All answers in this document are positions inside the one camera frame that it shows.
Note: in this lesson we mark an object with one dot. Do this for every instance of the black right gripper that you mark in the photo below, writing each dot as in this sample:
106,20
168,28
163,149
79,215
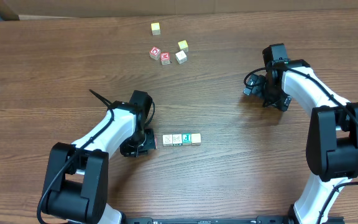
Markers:
257,86

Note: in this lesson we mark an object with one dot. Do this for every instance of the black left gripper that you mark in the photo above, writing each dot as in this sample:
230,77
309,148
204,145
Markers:
150,140

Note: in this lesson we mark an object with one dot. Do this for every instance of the wooden block red side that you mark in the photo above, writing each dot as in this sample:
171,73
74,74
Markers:
167,140

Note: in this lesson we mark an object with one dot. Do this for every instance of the green B letter block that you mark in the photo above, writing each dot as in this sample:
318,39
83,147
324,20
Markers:
177,139

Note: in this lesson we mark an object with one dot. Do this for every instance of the green F letter block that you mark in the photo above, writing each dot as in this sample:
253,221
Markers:
186,139

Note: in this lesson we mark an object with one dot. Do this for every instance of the blue X letter block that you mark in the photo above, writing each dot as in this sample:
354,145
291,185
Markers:
196,139

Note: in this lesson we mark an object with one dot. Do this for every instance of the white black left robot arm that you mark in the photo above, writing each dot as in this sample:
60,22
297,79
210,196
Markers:
76,180

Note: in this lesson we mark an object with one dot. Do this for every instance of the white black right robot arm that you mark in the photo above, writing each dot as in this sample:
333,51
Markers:
332,142

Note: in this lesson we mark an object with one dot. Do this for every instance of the red M letter block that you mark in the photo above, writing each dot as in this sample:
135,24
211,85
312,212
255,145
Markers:
165,58

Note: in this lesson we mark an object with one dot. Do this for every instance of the red G letter block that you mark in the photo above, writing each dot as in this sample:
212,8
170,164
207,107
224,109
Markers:
155,53

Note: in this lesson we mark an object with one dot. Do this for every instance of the wooden number 3 block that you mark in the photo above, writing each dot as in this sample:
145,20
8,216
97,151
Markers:
181,57

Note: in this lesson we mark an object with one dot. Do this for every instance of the yellow G letter block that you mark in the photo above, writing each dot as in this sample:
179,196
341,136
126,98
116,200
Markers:
183,45

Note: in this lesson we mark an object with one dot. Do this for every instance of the far yellow letter block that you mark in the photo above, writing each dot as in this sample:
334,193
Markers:
155,28

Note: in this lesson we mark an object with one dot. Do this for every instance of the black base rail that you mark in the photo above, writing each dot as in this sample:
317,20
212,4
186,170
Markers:
216,220

